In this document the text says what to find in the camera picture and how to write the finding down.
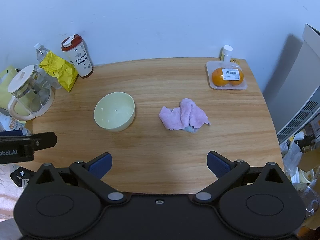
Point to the cardboard box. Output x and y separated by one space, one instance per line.
311 158

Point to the red-lidded patterned tumbler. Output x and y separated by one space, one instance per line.
80 57

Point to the clear drinking glass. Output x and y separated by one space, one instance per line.
307 197

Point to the pale green bowl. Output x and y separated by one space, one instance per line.
113 112

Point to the clear water bottle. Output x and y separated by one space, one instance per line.
40 52

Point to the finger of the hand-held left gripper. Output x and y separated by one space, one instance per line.
45 140

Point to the glass pitcher with white lid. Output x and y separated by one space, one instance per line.
30 90

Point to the small yellow object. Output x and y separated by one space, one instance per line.
235 61

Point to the white floor appliance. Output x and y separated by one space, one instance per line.
308 80

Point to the orange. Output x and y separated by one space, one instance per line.
218 78
237 79

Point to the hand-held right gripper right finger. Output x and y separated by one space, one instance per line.
218 165

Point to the black pouch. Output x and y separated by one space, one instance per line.
17 177

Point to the patterned packet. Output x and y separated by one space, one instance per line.
12 125

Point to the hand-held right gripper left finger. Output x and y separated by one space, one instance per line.
100 165

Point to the clear plastic fruit tray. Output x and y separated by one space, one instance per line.
212 87

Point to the crumpled yellow bag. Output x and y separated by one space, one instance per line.
61 71

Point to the clear plastic bag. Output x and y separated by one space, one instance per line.
291 157

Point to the pink fluffy cloth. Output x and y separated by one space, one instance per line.
183 116

